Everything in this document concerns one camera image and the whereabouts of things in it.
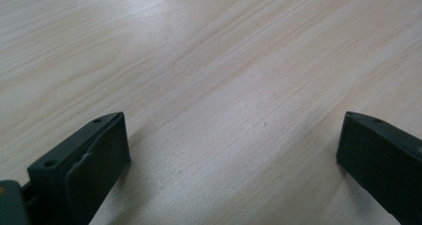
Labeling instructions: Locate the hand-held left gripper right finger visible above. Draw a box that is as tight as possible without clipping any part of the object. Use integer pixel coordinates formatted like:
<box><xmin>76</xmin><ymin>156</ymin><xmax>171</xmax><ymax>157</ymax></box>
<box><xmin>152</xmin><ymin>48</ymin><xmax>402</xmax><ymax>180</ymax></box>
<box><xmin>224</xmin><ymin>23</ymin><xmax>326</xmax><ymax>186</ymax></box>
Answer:
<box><xmin>335</xmin><ymin>111</ymin><xmax>422</xmax><ymax>225</ymax></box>

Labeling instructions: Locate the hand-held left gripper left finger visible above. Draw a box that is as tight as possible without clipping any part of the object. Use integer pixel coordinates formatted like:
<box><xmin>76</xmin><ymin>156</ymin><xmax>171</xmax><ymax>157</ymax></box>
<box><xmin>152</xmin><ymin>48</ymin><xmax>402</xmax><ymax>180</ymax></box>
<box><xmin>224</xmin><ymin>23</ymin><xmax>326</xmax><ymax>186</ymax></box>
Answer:
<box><xmin>22</xmin><ymin>111</ymin><xmax>132</xmax><ymax>225</ymax></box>

